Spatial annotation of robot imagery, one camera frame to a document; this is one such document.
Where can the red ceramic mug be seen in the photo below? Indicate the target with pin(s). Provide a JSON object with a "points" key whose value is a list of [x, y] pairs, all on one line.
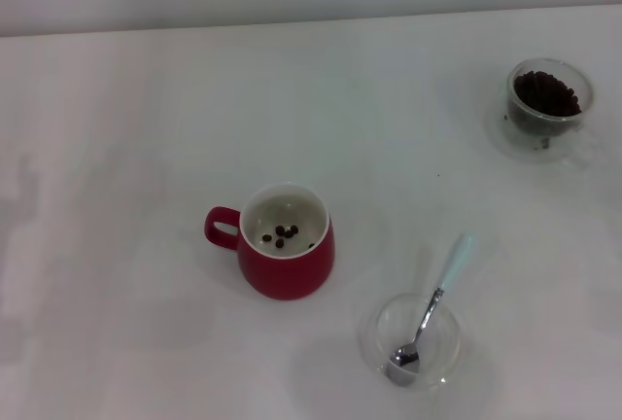
{"points": [[286, 279]]}

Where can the clear glass saucer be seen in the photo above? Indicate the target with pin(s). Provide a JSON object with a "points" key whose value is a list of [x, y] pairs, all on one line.
{"points": [[495, 135]]}

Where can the clear glass dish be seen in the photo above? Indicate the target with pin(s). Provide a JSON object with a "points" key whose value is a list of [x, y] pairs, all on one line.
{"points": [[443, 339]]}

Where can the pile of coffee beans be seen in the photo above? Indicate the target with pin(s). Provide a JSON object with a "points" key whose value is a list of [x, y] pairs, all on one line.
{"points": [[544, 92]]}

